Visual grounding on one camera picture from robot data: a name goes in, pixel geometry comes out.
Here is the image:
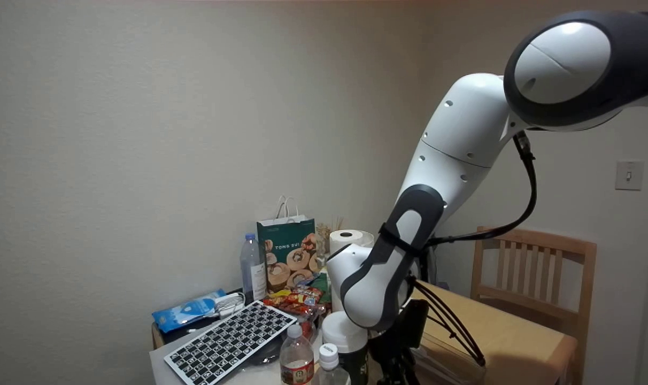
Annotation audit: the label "tall clear water bottle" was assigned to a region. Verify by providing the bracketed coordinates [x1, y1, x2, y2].
[236, 230, 262, 306]

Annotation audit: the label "brown drink bottle red label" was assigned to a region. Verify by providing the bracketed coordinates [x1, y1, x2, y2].
[277, 323, 315, 385]

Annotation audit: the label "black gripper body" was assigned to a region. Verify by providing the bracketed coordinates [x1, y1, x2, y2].
[367, 323, 418, 385]

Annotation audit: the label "green paper gift bag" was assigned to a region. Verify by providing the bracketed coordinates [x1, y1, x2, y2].
[255, 212, 318, 292]

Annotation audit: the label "small clear white-capped bottle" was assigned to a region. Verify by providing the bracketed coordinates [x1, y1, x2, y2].
[312, 341, 354, 385]

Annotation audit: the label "white paper towel roll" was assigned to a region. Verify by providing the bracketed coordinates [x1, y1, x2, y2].
[326, 226, 375, 312]

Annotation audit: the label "red snack packets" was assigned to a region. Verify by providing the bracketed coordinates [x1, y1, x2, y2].
[260, 285, 328, 337]

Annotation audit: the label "wooden slatted chair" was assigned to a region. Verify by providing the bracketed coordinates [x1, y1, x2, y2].
[471, 224, 598, 385]

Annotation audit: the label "blue tissue packet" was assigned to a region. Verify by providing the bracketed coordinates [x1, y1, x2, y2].
[151, 288, 246, 337]

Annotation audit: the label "black grid tray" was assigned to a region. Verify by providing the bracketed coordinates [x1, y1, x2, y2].
[161, 300, 302, 385]

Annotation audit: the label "white wall switch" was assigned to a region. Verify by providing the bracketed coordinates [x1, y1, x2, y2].
[613, 157, 646, 193]

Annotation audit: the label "white lidded jar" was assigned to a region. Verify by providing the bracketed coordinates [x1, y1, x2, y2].
[318, 310, 372, 385]

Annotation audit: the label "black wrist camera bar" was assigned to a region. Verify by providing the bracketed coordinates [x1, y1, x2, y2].
[401, 297, 431, 352]

